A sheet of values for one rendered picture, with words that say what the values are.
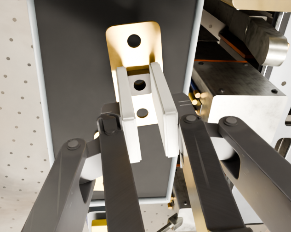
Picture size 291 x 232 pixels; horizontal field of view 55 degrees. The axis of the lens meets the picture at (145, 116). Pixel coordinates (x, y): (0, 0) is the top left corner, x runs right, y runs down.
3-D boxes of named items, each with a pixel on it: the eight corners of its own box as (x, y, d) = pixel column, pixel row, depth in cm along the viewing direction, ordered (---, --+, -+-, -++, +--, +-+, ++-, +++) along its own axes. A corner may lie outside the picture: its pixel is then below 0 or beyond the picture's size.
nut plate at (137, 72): (165, 120, 24) (168, 128, 23) (121, 126, 24) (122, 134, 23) (159, 19, 19) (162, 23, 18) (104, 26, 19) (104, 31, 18)
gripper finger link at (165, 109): (163, 113, 14) (178, 112, 14) (148, 62, 20) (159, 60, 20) (166, 159, 16) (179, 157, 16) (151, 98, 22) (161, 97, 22)
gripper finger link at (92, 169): (130, 176, 14) (69, 186, 14) (123, 120, 18) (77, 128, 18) (126, 153, 13) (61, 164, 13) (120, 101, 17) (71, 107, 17)
